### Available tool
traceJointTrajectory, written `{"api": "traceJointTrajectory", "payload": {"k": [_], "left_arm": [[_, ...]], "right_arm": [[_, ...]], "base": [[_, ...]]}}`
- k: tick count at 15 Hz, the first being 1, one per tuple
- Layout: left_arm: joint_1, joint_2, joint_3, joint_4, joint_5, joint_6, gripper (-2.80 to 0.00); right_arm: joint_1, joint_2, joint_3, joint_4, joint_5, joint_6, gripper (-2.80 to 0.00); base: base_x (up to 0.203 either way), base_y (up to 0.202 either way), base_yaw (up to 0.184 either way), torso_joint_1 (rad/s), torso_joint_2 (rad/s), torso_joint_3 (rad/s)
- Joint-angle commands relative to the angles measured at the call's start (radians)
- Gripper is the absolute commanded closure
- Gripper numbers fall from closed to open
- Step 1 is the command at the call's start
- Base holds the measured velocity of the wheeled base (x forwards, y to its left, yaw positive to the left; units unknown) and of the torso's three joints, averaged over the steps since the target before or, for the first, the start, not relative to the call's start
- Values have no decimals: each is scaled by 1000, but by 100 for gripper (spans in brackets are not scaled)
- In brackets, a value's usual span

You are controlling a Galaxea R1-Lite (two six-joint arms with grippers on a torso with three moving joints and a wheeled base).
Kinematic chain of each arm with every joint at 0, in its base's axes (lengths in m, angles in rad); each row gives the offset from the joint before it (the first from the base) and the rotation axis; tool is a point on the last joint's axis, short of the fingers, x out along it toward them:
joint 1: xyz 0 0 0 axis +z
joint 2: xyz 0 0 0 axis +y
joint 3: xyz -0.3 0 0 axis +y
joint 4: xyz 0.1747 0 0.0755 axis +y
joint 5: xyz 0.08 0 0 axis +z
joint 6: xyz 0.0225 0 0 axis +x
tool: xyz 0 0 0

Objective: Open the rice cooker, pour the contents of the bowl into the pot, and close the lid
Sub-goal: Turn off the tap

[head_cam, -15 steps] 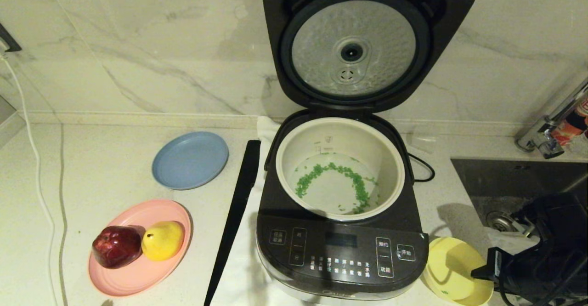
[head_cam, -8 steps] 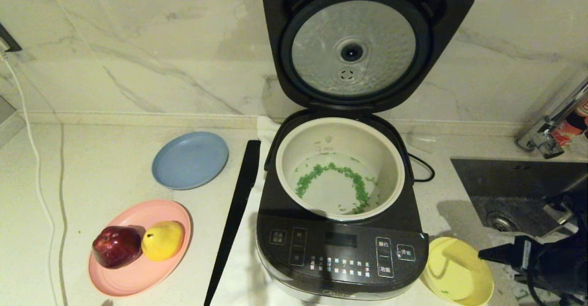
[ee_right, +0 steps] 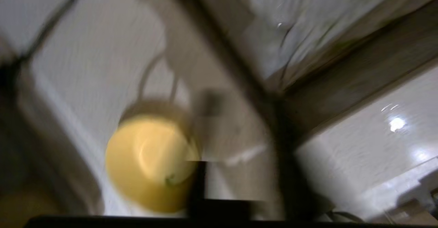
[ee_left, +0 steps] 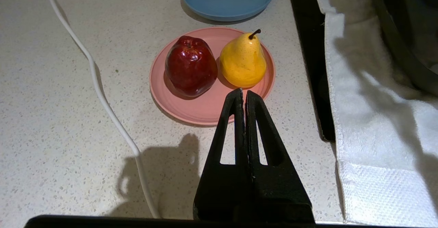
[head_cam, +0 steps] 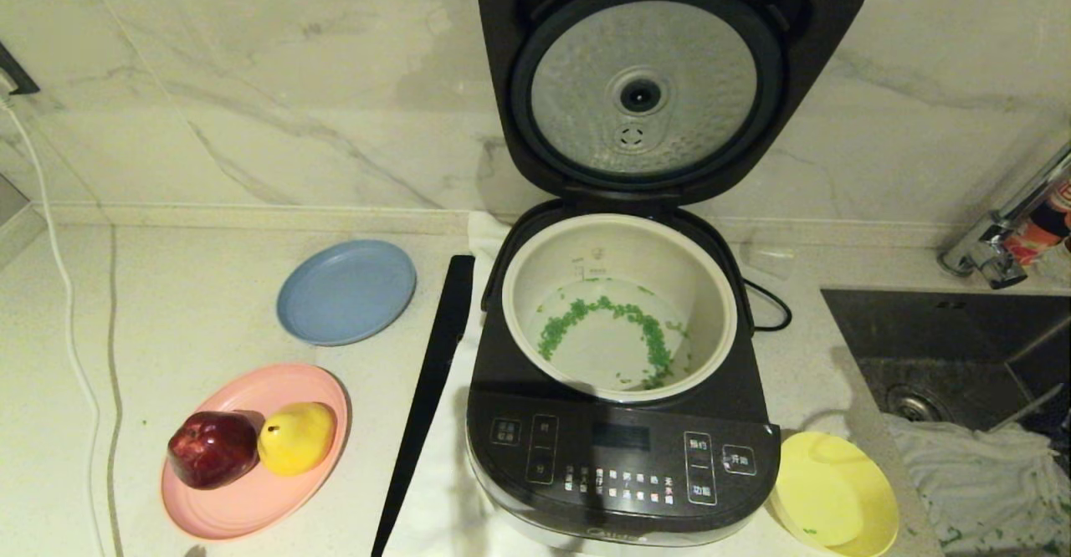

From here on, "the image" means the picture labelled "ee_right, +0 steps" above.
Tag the white towel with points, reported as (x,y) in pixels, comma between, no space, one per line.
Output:
(68,125)

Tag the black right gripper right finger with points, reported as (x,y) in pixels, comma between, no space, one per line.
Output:
(291,173)

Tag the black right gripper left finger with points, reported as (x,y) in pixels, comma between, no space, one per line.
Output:
(198,187)

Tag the yellow bowl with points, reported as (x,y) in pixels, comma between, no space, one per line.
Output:
(150,159)

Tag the steel sink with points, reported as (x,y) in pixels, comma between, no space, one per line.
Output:
(359,84)

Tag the white crumpled cloth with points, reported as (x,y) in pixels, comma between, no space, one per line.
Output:
(308,22)

